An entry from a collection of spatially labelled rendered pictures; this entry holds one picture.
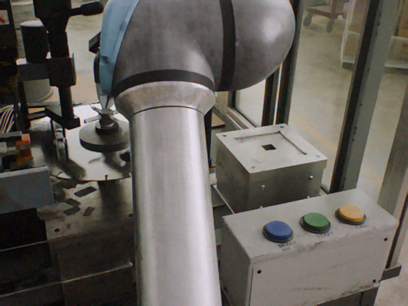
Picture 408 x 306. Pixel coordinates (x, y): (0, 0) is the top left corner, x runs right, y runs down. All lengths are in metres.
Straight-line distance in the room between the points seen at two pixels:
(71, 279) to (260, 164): 0.42
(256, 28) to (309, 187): 0.54
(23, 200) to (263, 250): 0.38
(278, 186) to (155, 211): 0.52
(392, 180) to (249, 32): 0.45
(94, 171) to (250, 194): 0.32
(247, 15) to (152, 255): 0.27
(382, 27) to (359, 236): 0.34
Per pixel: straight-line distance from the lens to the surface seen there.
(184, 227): 0.45
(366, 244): 0.83
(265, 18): 0.54
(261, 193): 0.94
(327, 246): 0.78
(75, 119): 0.85
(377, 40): 0.83
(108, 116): 0.89
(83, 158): 0.85
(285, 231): 0.75
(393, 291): 2.08
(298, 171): 0.95
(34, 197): 0.76
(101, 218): 0.86
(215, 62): 0.51
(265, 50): 0.53
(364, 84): 0.85
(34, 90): 1.59
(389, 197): 0.89
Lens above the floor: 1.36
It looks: 29 degrees down
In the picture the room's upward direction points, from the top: 2 degrees clockwise
